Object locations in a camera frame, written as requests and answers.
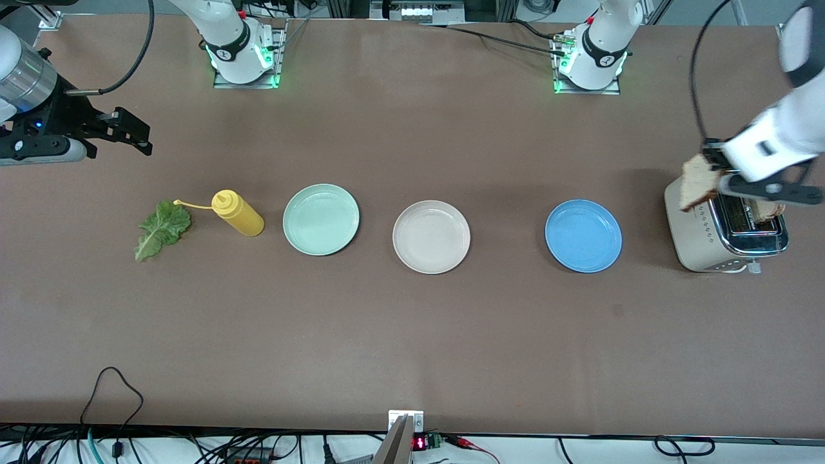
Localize brown crust bread slice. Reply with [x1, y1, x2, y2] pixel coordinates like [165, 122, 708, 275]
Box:
[680, 153, 724, 212]
[748, 198, 787, 224]

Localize green lettuce leaf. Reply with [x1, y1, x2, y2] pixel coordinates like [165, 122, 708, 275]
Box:
[134, 200, 192, 262]

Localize yellow mustard squeeze bottle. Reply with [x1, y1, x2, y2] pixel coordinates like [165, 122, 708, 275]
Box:
[173, 189, 265, 238]

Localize blue plate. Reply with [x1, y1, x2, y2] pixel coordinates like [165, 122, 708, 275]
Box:
[545, 198, 623, 274]

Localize pale green plate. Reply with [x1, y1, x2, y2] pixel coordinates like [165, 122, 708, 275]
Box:
[282, 184, 360, 256]

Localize beige plate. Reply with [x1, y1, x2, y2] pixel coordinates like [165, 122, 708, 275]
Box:
[392, 200, 471, 275]

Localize cream and chrome toaster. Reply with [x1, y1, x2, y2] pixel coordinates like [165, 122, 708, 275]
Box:
[664, 164, 790, 275]

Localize black device with lit panel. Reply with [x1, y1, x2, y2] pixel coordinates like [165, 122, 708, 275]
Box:
[371, 0, 465, 24]

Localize red clip lead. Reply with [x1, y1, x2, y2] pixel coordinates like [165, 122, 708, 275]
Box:
[445, 434, 502, 464]

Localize grey metal bar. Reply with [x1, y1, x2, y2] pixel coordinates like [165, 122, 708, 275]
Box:
[372, 416, 414, 464]

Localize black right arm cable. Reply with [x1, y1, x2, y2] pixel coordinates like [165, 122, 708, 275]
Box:
[63, 0, 156, 96]

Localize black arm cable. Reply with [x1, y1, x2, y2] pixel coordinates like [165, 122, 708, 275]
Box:
[690, 0, 733, 146]
[63, 0, 156, 96]

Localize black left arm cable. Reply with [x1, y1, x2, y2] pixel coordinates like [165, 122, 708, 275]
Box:
[690, 0, 733, 146]

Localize aluminium frame corner bracket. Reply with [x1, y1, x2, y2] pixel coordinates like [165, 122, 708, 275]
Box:
[29, 5, 63, 31]

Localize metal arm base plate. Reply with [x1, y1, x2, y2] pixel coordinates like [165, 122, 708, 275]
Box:
[213, 19, 288, 90]
[552, 29, 623, 96]

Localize short black table cable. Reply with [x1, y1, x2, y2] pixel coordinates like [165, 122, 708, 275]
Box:
[508, 18, 563, 42]

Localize thin black looped cable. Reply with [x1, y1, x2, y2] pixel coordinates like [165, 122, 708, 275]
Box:
[79, 366, 144, 429]

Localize long black table cable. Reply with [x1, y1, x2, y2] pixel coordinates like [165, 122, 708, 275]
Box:
[418, 23, 568, 57]

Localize black coiled cable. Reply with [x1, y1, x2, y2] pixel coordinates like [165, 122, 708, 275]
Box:
[654, 436, 716, 457]

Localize small silver metal bracket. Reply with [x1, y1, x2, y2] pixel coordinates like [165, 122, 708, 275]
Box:
[388, 410, 425, 434]

